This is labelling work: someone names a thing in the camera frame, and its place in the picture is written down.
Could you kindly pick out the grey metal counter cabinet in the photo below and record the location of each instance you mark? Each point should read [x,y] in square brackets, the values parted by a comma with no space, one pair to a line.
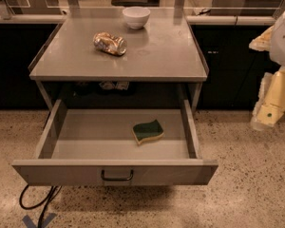
[163,51]

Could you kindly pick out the crushed soda can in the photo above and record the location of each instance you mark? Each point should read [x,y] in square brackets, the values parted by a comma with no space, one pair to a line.
[109,43]

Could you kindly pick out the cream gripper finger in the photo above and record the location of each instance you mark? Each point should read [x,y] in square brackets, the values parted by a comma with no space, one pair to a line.
[270,106]
[263,41]

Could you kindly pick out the black drawer handle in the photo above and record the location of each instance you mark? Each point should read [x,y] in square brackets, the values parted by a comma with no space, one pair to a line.
[108,176]

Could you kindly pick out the white horizontal rail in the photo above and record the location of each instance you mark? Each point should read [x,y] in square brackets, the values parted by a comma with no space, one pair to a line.
[192,20]

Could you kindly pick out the black office chair base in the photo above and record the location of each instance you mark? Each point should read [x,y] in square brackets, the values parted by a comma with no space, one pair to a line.
[128,3]

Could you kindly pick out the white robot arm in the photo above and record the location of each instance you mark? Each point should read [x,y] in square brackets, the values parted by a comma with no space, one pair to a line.
[277,50]

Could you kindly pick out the grey open top drawer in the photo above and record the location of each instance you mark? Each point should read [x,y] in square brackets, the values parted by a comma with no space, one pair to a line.
[77,144]

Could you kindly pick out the green and yellow sponge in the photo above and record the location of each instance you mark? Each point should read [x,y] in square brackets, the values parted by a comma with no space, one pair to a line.
[144,132]

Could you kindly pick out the white ceramic bowl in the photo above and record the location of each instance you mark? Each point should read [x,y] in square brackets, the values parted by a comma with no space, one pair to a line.
[136,17]

